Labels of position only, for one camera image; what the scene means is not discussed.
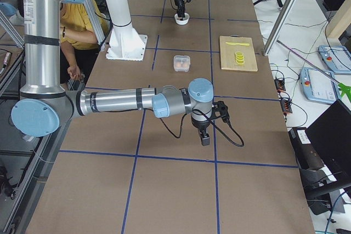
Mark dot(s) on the black computer case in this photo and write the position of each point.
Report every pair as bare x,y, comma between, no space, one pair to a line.
307,156

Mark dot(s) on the person in yellow shirt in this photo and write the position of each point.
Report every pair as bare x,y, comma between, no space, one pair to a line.
79,46

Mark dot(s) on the wooden cutting board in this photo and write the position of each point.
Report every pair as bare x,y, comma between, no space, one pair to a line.
227,54

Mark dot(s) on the yellow plastic knife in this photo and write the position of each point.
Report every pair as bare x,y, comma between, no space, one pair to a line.
236,43

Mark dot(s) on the clear plastic egg box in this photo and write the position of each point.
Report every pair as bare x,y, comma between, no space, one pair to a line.
181,59

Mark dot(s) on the teach pendant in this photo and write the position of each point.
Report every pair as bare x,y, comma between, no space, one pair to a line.
317,87
336,58

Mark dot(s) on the aluminium frame post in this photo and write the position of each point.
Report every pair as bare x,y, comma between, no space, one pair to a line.
273,37

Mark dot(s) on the black monitor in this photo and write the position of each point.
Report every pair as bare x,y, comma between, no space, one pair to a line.
329,134

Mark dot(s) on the white bowl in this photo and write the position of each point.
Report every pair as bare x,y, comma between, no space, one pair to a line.
184,21

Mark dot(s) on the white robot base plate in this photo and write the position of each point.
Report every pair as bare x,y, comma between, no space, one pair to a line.
123,47

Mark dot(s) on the front lemon slice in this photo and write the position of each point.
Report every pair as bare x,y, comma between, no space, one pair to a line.
240,62

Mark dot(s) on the far teach pendant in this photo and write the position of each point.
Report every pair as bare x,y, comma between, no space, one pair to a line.
336,58

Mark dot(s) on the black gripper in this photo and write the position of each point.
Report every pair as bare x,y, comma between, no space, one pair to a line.
201,126
179,3

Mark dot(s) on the near teach pendant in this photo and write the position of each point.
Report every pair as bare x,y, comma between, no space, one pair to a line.
317,87

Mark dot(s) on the lower brown egg in box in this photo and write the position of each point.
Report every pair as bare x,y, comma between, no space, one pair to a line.
178,65

